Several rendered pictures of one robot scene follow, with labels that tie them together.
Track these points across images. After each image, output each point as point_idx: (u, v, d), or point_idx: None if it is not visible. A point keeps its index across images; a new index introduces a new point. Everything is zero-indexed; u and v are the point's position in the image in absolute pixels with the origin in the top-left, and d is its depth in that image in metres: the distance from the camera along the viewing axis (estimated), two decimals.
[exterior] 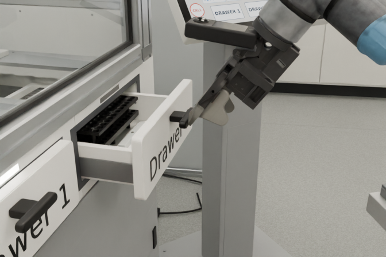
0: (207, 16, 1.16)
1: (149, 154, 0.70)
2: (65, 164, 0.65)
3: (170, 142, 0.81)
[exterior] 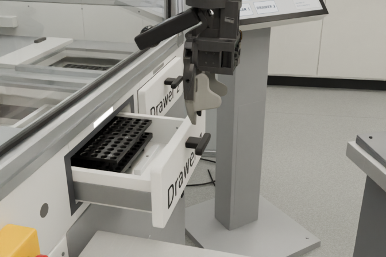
0: None
1: (150, 103, 1.03)
2: (202, 119, 0.92)
3: (165, 100, 1.14)
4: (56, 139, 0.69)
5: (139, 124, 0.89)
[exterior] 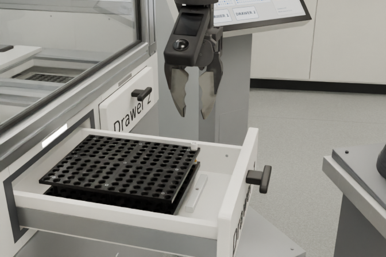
0: None
1: (113, 117, 0.98)
2: (255, 147, 0.83)
3: (132, 112, 1.09)
4: None
5: (187, 154, 0.80)
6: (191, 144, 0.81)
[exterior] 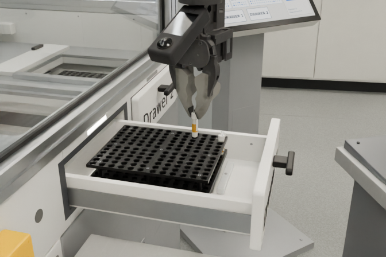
0: None
1: (143, 110, 1.06)
2: (278, 135, 0.91)
3: (158, 106, 1.17)
4: (50, 148, 0.72)
5: (216, 141, 0.88)
6: (220, 133, 0.89)
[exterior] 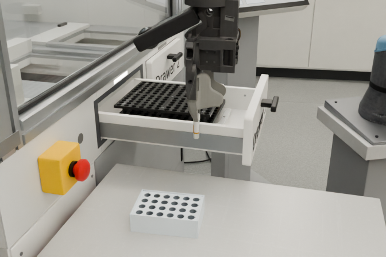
0: None
1: (155, 72, 1.27)
2: (266, 88, 1.12)
3: (168, 71, 1.38)
4: (88, 88, 0.93)
5: None
6: None
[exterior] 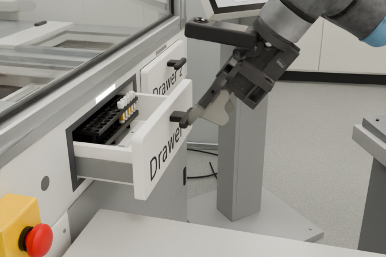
0: None
1: (153, 84, 1.01)
2: (188, 96, 0.90)
3: (168, 82, 1.11)
4: (57, 111, 0.67)
5: None
6: (128, 93, 0.89)
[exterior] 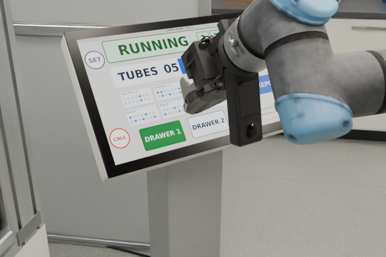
0: (133, 145, 0.88)
1: None
2: None
3: None
4: None
5: None
6: None
